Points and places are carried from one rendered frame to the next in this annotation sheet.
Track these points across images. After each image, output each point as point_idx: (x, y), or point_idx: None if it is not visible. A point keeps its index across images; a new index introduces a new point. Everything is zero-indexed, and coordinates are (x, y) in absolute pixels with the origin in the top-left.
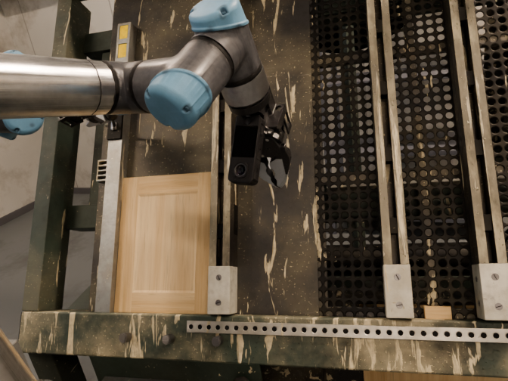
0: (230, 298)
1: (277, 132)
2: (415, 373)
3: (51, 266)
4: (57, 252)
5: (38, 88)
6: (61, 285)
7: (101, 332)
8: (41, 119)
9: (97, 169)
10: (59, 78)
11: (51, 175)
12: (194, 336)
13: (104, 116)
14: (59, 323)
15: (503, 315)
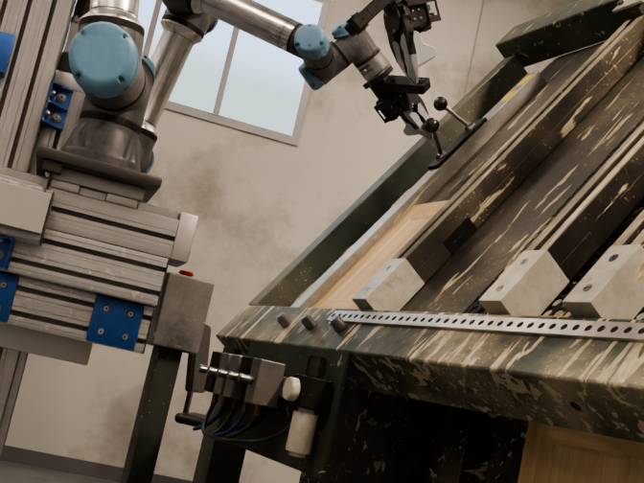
0: (381, 289)
1: (406, 6)
2: None
3: (300, 280)
4: (316, 274)
5: None
6: None
7: (275, 321)
8: (320, 45)
9: (401, 196)
10: None
11: (364, 198)
12: (328, 326)
13: (424, 126)
14: (259, 313)
15: (583, 296)
